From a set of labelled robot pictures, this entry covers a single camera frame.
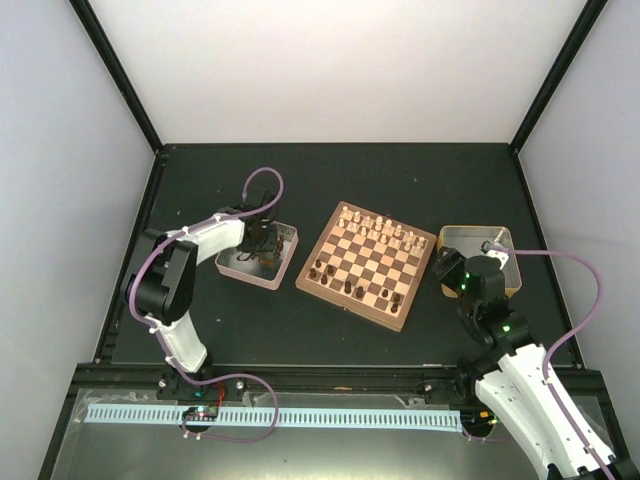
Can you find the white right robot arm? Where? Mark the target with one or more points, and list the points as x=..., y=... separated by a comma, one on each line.
x=515, y=379

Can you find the black frame post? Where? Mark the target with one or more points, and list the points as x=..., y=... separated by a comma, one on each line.
x=102, y=44
x=578, y=34

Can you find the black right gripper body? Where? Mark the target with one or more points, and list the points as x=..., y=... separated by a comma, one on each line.
x=452, y=263

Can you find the white chess pieces row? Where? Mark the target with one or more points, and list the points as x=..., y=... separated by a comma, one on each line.
x=364, y=233

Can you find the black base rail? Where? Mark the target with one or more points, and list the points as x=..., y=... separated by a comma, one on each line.
x=436, y=385

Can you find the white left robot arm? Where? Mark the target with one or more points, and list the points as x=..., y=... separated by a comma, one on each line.
x=160, y=282

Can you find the black frame post right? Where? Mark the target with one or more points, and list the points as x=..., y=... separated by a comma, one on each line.
x=578, y=34

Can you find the light blue slotted cable duct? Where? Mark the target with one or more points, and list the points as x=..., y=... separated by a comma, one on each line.
x=387, y=419

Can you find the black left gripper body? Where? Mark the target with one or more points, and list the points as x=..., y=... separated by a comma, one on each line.
x=264, y=243

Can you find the pink metal tray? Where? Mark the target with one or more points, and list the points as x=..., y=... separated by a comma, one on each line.
x=265, y=265

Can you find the yellow metal tray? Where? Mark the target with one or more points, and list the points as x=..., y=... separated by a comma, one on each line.
x=468, y=240

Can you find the wooden chess board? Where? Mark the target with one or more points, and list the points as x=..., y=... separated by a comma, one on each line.
x=385, y=280

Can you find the black frame post left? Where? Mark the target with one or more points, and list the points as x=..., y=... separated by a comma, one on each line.
x=102, y=44

